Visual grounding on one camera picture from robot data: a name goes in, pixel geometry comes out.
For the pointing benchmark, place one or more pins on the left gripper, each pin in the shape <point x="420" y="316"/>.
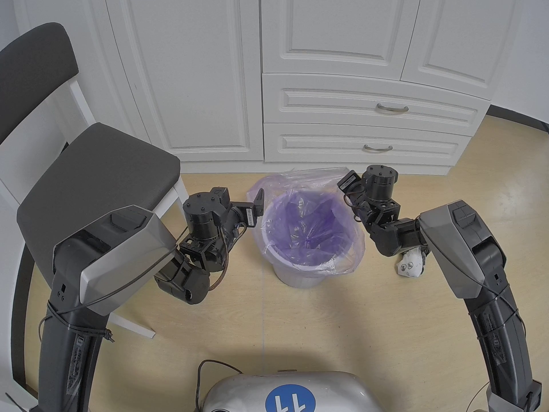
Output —
<point x="234" y="220"/>

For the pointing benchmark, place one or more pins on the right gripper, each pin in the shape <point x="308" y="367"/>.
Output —
<point x="360" y="207"/>

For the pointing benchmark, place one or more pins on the purple plastic bag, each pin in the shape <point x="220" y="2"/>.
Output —
<point x="309" y="225"/>

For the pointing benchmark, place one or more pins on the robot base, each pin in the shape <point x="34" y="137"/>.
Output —
<point x="240" y="391"/>

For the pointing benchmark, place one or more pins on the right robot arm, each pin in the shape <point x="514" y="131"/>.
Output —
<point x="454" y="238"/>

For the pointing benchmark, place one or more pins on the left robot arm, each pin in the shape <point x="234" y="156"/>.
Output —
<point x="116" y="247"/>

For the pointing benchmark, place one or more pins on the white trash bin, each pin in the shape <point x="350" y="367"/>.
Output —
<point x="296" y="273"/>

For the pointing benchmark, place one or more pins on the crumpled white paper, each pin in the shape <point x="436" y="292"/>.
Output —
<point x="407" y="266"/>

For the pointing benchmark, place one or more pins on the grey padded white chair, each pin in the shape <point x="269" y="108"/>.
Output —
<point x="98" y="170"/>

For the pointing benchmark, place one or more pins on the white wardrobe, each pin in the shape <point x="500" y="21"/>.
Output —
<point x="343" y="24"/>

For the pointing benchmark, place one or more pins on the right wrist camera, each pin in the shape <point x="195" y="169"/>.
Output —
<point x="347" y="182"/>

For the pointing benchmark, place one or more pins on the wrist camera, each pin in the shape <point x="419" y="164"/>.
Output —
<point x="347" y="182"/>
<point x="258" y="204"/>

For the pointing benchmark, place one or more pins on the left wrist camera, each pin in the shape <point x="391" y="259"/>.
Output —
<point x="258" y="204"/>

